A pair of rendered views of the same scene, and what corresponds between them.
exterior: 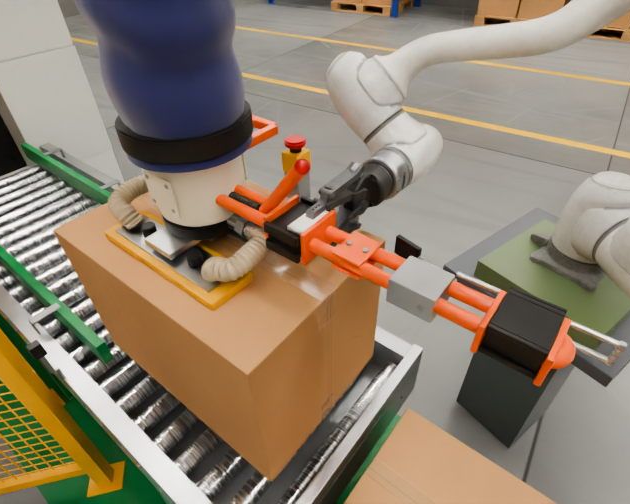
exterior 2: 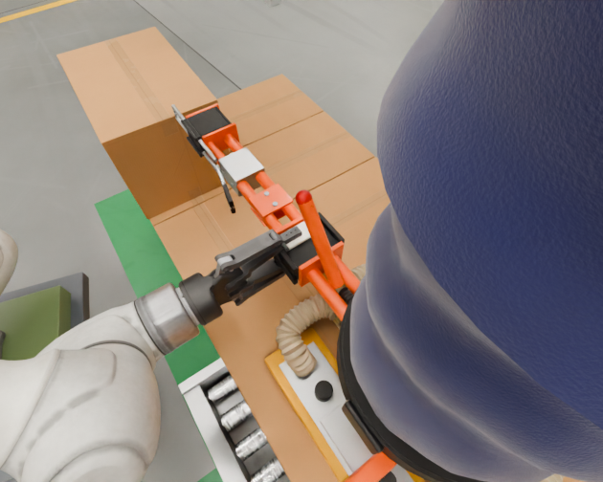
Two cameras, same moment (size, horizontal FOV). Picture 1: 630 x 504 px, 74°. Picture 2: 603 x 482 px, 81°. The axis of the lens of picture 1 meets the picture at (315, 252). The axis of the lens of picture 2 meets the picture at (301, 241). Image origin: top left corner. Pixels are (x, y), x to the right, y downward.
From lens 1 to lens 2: 0.85 m
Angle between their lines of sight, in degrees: 82
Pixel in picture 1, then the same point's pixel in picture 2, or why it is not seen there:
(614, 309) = (12, 306)
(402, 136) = (115, 322)
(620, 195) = not seen: outside the picture
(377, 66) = (59, 373)
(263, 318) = (348, 257)
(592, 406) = not seen: hidden behind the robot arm
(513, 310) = (210, 126)
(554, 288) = (29, 345)
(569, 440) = not seen: hidden behind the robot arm
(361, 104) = (134, 365)
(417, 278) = (245, 163)
